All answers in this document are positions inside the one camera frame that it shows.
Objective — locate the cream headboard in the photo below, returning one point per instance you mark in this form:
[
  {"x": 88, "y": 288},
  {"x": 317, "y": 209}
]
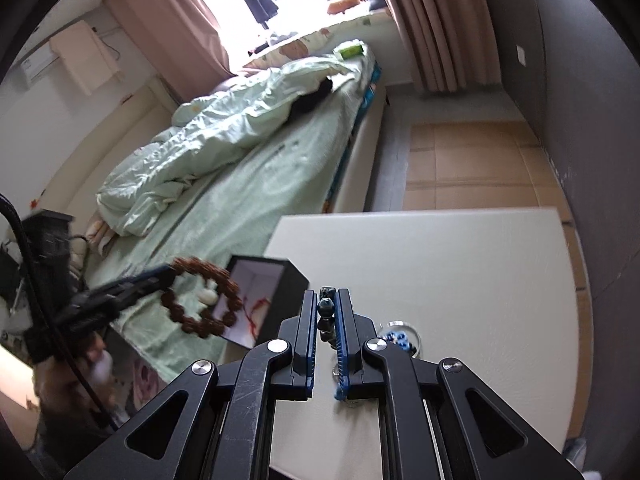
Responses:
[{"x": 110, "y": 130}]

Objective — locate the bed with green sheet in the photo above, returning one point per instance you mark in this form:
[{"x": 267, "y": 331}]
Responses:
[{"x": 260, "y": 185}]

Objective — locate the orange plush toy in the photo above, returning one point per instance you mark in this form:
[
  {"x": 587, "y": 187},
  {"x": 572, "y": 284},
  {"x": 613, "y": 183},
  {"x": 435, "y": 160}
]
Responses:
[{"x": 342, "y": 6}]

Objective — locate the window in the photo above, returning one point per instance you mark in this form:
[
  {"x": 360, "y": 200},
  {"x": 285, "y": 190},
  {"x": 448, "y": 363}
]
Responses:
[{"x": 300, "y": 5}]

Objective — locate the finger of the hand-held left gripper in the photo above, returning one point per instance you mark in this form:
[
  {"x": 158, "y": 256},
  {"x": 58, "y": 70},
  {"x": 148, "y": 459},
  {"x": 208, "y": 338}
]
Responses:
[
  {"x": 127, "y": 296},
  {"x": 150, "y": 276}
]

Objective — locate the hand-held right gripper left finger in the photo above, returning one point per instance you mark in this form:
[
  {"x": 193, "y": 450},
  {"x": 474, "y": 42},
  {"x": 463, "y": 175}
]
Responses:
[{"x": 311, "y": 332}]

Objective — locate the small glass bowl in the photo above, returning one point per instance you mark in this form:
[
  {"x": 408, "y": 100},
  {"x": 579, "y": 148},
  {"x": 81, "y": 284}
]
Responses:
[{"x": 412, "y": 345}]

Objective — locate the black cabinet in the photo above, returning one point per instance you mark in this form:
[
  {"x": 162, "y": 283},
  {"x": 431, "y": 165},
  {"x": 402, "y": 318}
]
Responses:
[{"x": 50, "y": 240}]

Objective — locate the black item on bed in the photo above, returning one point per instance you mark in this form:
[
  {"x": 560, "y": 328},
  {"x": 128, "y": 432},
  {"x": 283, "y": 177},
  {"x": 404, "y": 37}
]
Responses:
[{"x": 312, "y": 97}]

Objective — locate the beige cloth cover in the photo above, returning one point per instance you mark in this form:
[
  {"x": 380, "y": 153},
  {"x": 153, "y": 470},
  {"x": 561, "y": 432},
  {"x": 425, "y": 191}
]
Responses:
[{"x": 85, "y": 55}]

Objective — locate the black jewelry box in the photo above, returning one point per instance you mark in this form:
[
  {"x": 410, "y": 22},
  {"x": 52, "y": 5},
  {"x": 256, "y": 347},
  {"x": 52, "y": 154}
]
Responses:
[{"x": 260, "y": 280}]

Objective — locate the white bedside table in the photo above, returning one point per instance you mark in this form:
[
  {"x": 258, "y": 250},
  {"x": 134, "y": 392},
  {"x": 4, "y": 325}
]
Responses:
[{"x": 450, "y": 270}]

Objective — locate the light green duvet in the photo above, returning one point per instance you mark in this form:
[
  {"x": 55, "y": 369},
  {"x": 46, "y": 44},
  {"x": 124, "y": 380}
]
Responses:
[{"x": 200, "y": 150}]

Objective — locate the pink curtain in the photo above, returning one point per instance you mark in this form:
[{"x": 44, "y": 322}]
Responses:
[
  {"x": 165, "y": 25},
  {"x": 430, "y": 25}
]

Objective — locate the white wall socket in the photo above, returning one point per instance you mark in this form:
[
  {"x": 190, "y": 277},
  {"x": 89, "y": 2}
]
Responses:
[{"x": 521, "y": 54}]

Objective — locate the person's left hand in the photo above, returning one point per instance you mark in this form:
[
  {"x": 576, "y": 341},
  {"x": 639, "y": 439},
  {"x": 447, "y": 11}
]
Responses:
[{"x": 100, "y": 362}]

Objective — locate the dark hanging garment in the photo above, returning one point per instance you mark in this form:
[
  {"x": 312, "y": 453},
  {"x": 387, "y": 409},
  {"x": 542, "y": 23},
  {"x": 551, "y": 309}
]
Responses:
[{"x": 265, "y": 2}]

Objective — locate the printed mattress side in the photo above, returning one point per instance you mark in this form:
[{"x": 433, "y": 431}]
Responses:
[{"x": 145, "y": 375}]

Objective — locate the white air conditioner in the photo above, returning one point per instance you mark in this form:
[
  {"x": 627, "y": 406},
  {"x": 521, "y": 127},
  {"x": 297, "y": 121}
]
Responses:
[{"x": 37, "y": 62}]

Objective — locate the printed windowsill cushion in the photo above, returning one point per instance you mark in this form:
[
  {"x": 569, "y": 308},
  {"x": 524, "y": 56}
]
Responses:
[{"x": 300, "y": 42}]

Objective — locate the green tissue pack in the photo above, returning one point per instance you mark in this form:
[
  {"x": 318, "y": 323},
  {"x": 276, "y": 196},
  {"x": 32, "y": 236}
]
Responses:
[{"x": 350, "y": 51}]

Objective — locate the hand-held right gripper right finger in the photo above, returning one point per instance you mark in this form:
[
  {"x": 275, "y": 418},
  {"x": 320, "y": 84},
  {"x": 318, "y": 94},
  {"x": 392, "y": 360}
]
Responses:
[{"x": 342, "y": 340}]

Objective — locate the white bed frame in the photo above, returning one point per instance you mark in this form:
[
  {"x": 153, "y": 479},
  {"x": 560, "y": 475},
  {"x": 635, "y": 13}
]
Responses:
[{"x": 365, "y": 160}]

